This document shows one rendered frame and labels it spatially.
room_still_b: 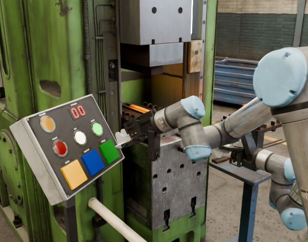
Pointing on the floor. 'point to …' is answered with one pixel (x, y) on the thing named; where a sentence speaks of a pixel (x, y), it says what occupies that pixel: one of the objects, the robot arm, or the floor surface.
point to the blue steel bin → (234, 81)
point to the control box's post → (70, 220)
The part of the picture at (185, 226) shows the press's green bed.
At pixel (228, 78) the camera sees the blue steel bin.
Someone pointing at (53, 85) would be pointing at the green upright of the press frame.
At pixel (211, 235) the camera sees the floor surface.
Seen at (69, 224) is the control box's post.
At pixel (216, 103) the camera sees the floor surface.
